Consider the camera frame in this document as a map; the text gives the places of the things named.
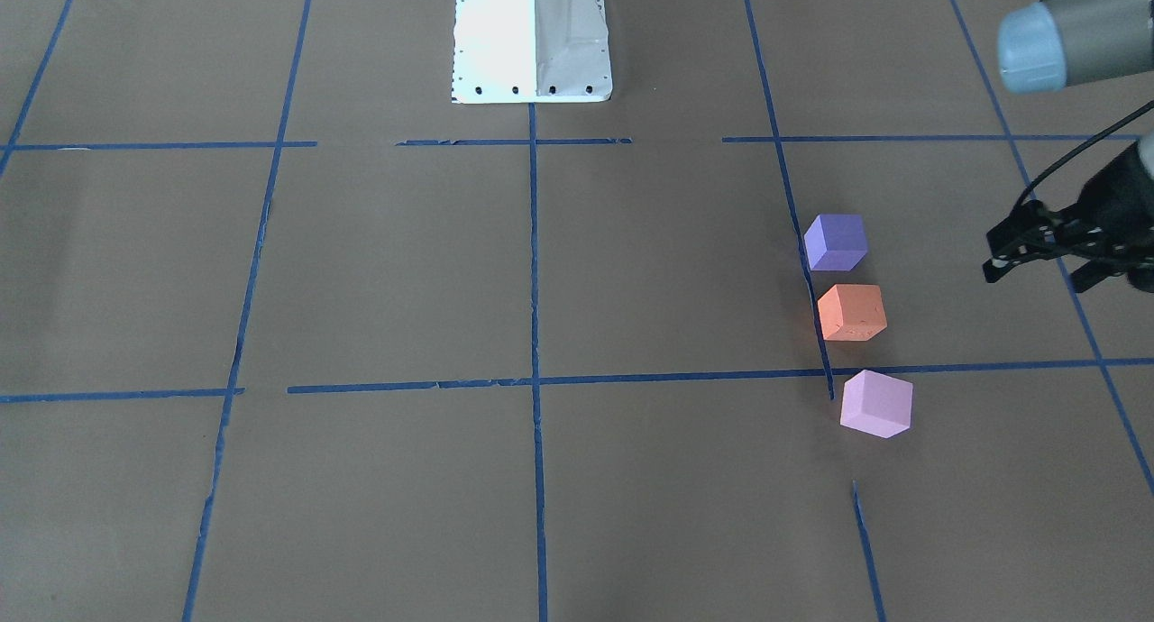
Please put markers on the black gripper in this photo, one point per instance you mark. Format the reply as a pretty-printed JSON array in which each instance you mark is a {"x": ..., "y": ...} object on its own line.
[{"x": 1121, "y": 187}]

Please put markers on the orange foam cube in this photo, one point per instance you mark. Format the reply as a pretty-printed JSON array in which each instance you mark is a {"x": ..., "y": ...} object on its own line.
[{"x": 852, "y": 313}]

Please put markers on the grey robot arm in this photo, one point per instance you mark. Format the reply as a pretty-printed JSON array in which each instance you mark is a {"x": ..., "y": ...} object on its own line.
[{"x": 1052, "y": 45}]

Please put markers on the purple foam cube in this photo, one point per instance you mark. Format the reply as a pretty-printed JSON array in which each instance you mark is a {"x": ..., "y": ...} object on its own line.
[{"x": 836, "y": 242}]

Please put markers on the pink foam cube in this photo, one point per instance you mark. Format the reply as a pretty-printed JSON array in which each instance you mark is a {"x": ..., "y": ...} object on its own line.
[{"x": 876, "y": 404}]

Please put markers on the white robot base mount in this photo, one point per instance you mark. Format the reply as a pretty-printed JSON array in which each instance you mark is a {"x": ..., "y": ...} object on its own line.
[{"x": 525, "y": 51}]

